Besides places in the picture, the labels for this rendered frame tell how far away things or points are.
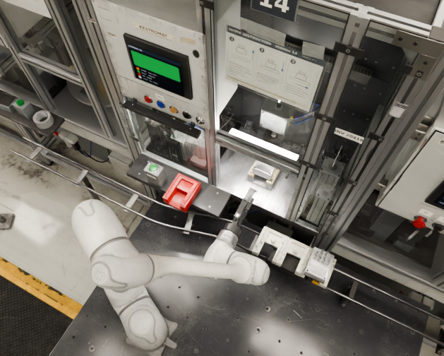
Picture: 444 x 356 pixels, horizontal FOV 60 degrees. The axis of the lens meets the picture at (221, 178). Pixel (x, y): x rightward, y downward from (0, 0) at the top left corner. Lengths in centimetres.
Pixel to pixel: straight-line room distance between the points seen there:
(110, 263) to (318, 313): 115
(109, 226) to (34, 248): 187
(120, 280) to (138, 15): 81
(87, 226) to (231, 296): 95
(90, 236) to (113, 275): 15
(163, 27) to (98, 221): 63
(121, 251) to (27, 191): 219
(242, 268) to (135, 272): 48
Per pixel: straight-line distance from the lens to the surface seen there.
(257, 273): 154
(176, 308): 197
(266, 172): 185
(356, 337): 203
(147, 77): 147
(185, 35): 126
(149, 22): 132
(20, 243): 314
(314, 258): 180
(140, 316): 171
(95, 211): 127
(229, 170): 198
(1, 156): 361
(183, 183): 191
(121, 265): 117
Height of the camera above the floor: 260
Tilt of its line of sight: 60 degrees down
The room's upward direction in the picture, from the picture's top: 1 degrees counter-clockwise
